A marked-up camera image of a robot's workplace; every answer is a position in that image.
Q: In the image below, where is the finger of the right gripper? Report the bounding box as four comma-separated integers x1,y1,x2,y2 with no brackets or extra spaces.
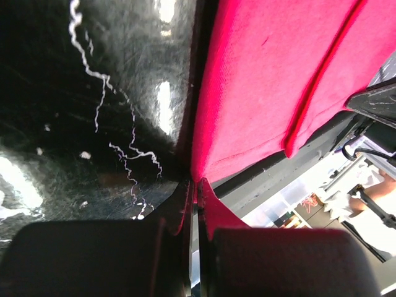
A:
346,77,396,127

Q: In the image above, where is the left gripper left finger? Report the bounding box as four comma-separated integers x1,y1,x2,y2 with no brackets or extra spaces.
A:
148,179,194,296

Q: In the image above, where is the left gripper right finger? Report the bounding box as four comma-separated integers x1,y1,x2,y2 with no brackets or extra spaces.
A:
197,178,249,296

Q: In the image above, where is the red t-shirt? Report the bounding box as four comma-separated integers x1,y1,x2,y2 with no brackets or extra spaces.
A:
191,1,395,182

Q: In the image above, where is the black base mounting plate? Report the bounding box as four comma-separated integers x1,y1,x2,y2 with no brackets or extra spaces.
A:
212,111,364,218

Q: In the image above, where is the person in white shirt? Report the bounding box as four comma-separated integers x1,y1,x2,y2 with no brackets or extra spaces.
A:
323,168,396,257

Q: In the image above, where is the black marbled table mat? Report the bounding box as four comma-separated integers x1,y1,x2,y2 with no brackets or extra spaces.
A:
1,1,202,248

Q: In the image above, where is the black cable under table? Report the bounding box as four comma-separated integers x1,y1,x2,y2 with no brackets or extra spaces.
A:
342,119,396,161

